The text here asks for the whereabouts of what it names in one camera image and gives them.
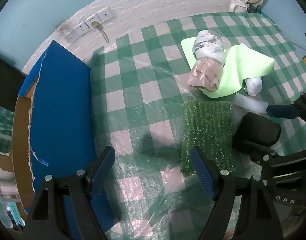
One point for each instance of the neon green foam sheet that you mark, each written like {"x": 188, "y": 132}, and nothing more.
{"x": 241, "y": 63}

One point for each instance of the black cloth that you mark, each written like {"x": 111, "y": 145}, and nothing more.
{"x": 256, "y": 129}

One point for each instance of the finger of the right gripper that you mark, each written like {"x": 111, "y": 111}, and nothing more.
{"x": 283, "y": 111}
{"x": 258, "y": 153}

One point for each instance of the green bubble wrap sheet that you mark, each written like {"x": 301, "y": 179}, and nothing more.
{"x": 208, "y": 125}

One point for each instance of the green checkered plastic tablecloth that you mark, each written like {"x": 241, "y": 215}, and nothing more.
{"x": 139, "y": 86}

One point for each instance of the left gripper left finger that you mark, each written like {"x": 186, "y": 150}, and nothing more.
{"x": 99, "y": 170}

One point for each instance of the blue cardboard box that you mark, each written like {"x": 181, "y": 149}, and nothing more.
{"x": 53, "y": 148}

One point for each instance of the white blue plastic bag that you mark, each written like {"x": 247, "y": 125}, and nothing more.
{"x": 253, "y": 86}

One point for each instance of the white wall socket strip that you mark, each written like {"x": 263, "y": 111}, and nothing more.
{"x": 95, "y": 21}

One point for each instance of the camouflage wrapped bundle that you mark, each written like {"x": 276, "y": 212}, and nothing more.
{"x": 209, "y": 51}

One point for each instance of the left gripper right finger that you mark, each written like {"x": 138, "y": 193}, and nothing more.
{"x": 207, "y": 172}

